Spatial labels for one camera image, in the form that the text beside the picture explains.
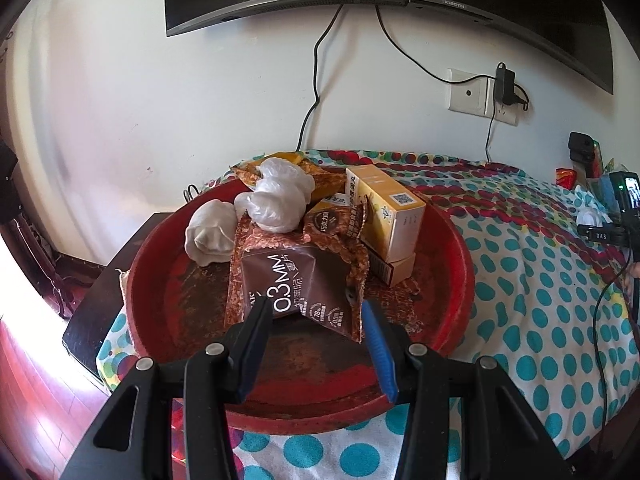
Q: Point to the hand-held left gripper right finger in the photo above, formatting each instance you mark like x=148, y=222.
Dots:
x=380, y=355

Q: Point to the large white towel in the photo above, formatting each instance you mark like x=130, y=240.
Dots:
x=275, y=210

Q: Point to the white wall socket plate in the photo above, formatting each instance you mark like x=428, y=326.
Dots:
x=467, y=92

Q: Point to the dark wooden table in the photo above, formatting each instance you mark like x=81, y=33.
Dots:
x=100, y=310

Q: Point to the black power adapter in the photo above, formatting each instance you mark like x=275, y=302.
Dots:
x=504, y=82

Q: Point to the dark red wooden furniture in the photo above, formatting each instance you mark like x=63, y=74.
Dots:
x=45, y=270

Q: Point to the black camera on stand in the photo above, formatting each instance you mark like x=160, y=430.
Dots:
x=582, y=142

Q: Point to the small white yellow box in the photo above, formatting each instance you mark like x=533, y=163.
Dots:
x=395, y=270

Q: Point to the polka dot cloth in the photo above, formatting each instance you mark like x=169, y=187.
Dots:
x=525, y=285

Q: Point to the white sock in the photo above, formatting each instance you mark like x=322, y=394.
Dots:
x=210, y=235

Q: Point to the yellow snack packet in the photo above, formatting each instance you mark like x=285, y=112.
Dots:
x=325, y=182

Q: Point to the yellow medicine box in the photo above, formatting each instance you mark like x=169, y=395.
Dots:
x=332, y=202

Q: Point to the red round tray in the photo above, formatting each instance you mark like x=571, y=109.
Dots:
x=310, y=360

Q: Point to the tall white yellow box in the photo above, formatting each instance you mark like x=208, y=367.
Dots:
x=385, y=220

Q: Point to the red snack packet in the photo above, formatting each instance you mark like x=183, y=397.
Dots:
x=565, y=177

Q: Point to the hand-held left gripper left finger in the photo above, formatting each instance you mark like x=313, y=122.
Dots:
x=250, y=360

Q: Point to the brown crinkled snack packet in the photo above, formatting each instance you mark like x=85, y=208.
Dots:
x=280, y=280

